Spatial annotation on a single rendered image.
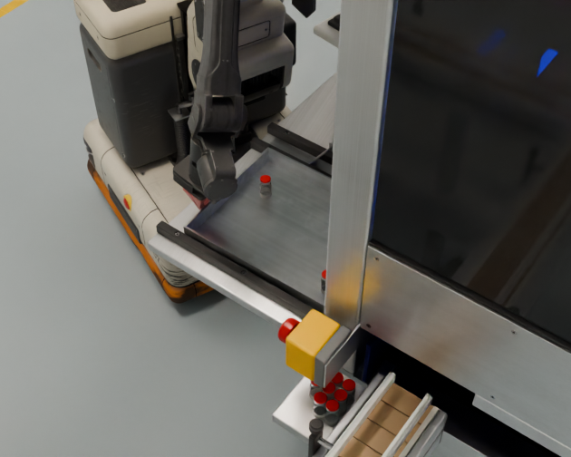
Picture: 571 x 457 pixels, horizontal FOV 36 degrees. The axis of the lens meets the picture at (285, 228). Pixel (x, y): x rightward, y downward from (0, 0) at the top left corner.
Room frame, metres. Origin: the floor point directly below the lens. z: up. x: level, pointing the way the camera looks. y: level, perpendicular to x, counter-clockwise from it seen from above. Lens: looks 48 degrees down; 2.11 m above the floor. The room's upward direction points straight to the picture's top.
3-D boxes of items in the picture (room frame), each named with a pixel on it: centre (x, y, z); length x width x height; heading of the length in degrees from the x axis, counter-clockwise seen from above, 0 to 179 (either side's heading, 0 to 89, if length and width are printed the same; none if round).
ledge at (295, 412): (0.72, -0.07, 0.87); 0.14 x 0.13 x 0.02; 54
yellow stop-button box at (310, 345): (0.75, -0.05, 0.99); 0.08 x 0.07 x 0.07; 54
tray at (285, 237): (1.08, -0.03, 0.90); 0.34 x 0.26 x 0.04; 54
